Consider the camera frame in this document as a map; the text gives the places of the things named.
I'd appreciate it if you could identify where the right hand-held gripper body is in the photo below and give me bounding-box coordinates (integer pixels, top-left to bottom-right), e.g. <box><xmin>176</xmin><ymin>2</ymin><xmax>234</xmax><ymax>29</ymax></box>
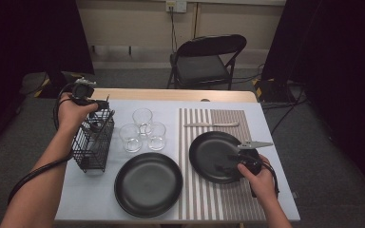
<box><xmin>234</xmin><ymin>141</ymin><xmax>274</xmax><ymax>176</ymax></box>

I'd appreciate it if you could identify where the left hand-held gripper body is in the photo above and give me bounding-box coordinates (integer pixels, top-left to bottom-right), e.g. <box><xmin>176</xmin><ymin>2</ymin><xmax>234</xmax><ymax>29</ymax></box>
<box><xmin>71</xmin><ymin>77</ymin><xmax>101</xmax><ymax>106</ymax></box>

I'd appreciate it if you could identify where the black plate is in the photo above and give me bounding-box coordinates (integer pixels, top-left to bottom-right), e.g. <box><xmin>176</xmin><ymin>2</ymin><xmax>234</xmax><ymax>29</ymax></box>
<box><xmin>188</xmin><ymin>131</ymin><xmax>251</xmax><ymax>184</ymax></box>
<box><xmin>114</xmin><ymin>152</ymin><xmax>183</xmax><ymax>219</ymax></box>

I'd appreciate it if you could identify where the steel knife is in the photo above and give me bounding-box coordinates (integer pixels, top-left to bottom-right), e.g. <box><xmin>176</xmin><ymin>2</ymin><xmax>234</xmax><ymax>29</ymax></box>
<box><xmin>183</xmin><ymin>122</ymin><xmax>240</xmax><ymax>128</ymax></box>

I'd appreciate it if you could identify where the black wire cutlery basket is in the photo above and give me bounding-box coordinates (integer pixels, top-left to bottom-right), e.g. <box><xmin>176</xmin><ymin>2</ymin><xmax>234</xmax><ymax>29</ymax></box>
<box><xmin>70</xmin><ymin>105</ymin><xmax>116</xmax><ymax>174</ymax></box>

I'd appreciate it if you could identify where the clear drinking glass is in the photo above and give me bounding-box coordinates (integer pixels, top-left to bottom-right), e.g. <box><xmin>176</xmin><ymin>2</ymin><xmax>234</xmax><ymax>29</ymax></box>
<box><xmin>132</xmin><ymin>107</ymin><xmax>154</xmax><ymax>137</ymax></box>
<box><xmin>145</xmin><ymin>122</ymin><xmax>167</xmax><ymax>151</ymax></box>
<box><xmin>119</xmin><ymin>123</ymin><xmax>143</xmax><ymax>154</ymax></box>

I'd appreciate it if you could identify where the person's left hand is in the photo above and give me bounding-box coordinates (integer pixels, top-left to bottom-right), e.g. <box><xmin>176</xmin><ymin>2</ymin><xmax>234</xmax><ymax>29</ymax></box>
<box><xmin>56</xmin><ymin>94</ymin><xmax>100</xmax><ymax>136</ymax></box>

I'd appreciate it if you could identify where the person's right hand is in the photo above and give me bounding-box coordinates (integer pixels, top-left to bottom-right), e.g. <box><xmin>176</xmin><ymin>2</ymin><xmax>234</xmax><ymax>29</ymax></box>
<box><xmin>237</xmin><ymin>156</ymin><xmax>276</xmax><ymax>204</ymax></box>

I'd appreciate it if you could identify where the steel cutlery piece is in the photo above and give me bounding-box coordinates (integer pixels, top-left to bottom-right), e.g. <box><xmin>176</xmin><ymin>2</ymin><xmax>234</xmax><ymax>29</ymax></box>
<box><xmin>89</xmin><ymin>109</ymin><xmax>116</xmax><ymax>150</ymax></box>

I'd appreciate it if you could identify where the black stand base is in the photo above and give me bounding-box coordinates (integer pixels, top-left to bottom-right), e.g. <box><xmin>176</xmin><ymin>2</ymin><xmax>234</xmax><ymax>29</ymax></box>
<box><xmin>37</xmin><ymin>69</ymin><xmax>85</xmax><ymax>100</ymax></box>
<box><xmin>252</xmin><ymin>77</ymin><xmax>297</xmax><ymax>103</ymax></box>

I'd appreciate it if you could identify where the striped placemat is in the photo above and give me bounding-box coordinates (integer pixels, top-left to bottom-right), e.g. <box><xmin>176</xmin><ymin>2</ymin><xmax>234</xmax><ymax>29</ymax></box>
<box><xmin>178</xmin><ymin>107</ymin><xmax>272</xmax><ymax>221</ymax></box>

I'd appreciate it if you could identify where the black curtain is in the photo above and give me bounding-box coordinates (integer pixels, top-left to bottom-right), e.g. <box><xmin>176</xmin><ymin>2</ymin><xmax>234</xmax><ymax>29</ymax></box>
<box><xmin>260</xmin><ymin>0</ymin><xmax>365</xmax><ymax>203</ymax></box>
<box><xmin>0</xmin><ymin>0</ymin><xmax>95</xmax><ymax>160</ymax></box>

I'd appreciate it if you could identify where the black folding chair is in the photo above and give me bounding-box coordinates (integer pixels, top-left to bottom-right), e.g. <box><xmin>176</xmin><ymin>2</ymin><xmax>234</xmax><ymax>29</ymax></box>
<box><xmin>166</xmin><ymin>33</ymin><xmax>248</xmax><ymax>91</ymax></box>

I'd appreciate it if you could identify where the black floor cable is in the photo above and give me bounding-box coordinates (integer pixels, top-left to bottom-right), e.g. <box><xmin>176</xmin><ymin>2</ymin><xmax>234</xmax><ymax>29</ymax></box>
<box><xmin>260</xmin><ymin>85</ymin><xmax>310</xmax><ymax>136</ymax></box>

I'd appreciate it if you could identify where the left hand-held gripper cable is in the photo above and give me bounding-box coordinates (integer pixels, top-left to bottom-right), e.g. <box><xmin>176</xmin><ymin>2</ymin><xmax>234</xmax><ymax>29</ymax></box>
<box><xmin>8</xmin><ymin>83</ymin><xmax>77</xmax><ymax>206</ymax></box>

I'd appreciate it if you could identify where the black wall cable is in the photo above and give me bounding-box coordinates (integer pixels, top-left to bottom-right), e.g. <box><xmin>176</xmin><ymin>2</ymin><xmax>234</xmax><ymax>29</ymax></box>
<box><xmin>169</xmin><ymin>6</ymin><xmax>179</xmax><ymax>54</ymax></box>

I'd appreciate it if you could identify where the white wall outlet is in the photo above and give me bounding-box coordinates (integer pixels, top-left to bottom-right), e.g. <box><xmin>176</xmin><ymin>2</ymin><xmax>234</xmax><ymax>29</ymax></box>
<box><xmin>165</xmin><ymin>0</ymin><xmax>188</xmax><ymax>13</ymax></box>

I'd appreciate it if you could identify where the beige wall conduit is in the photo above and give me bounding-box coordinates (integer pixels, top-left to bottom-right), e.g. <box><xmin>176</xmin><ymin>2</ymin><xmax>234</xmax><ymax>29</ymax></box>
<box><xmin>193</xmin><ymin>2</ymin><xmax>202</xmax><ymax>40</ymax></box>

